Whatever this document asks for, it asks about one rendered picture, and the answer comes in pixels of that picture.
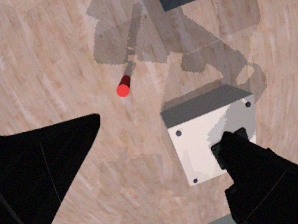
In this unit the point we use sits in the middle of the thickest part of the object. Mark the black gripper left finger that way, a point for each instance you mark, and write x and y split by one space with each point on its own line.
37 167

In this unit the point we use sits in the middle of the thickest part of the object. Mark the dark red peg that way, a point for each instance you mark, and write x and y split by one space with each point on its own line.
123 88

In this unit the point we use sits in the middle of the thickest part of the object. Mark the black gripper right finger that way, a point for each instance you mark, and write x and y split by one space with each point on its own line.
266 183

